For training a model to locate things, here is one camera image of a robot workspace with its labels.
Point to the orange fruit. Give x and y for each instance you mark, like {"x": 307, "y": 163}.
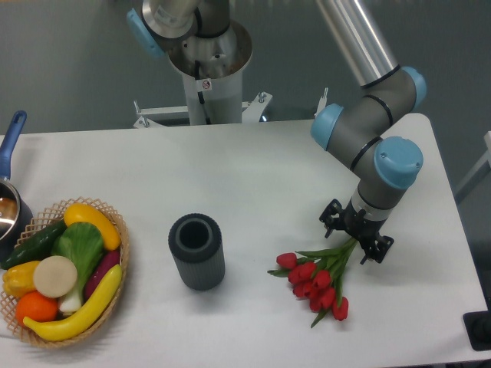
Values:
{"x": 37, "y": 307}

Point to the red tulip bouquet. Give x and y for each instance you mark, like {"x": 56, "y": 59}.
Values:
{"x": 317, "y": 277}

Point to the green bok choy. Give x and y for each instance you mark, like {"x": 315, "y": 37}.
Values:
{"x": 82, "y": 244}

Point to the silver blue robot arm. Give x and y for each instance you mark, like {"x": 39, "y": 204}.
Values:
{"x": 386, "y": 166}

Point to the white furniture edge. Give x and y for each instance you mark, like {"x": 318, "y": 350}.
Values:
{"x": 475, "y": 175}

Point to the beige round disc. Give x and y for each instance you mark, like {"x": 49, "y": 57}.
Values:
{"x": 55, "y": 276}

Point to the woven wicker basket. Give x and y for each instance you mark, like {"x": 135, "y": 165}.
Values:
{"x": 47, "y": 217}

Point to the black clamp block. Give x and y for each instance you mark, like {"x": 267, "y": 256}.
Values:
{"x": 477, "y": 326}

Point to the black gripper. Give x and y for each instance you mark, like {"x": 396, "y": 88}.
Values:
{"x": 358, "y": 224}

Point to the green cucumber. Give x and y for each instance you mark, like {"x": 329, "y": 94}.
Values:
{"x": 35, "y": 248}

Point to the yellow squash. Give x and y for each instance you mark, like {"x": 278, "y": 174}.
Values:
{"x": 80, "y": 212}

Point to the purple sweet potato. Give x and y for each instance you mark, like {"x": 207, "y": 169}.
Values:
{"x": 106, "y": 263}

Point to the dark grey ribbed vase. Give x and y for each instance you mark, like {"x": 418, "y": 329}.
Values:
{"x": 195, "y": 242}

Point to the yellow bell pepper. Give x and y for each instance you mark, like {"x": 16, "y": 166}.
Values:
{"x": 19, "y": 280}

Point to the yellow banana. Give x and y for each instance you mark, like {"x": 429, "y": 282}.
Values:
{"x": 86, "y": 316}

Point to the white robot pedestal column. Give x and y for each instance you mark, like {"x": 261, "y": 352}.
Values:
{"x": 211, "y": 71}

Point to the white metal base frame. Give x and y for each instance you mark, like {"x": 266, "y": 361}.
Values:
{"x": 252, "y": 112}

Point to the blue handled saucepan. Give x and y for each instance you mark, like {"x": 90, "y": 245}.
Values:
{"x": 15, "y": 213}

